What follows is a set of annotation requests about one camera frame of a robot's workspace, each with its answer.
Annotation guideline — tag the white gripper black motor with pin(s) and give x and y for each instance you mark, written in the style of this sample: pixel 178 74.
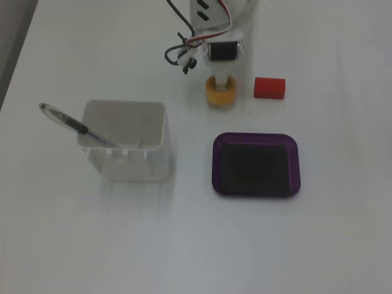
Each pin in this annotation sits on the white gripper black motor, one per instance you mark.
pixel 222 51

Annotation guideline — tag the yellow tape roll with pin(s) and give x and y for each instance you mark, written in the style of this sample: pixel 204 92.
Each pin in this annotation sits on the yellow tape roll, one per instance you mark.
pixel 220 99

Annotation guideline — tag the white plastic box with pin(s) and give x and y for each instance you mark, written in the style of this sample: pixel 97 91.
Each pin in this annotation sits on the white plastic box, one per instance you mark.
pixel 134 165

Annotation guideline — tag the red block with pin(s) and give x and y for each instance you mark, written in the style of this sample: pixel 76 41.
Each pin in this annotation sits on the red block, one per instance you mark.
pixel 269 88

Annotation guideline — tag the purple tray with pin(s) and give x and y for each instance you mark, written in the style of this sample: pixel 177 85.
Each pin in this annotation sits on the purple tray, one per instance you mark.
pixel 257 168

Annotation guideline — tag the clear ballpoint pen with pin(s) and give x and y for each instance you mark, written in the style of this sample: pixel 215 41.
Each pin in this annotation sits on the clear ballpoint pen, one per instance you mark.
pixel 65 120

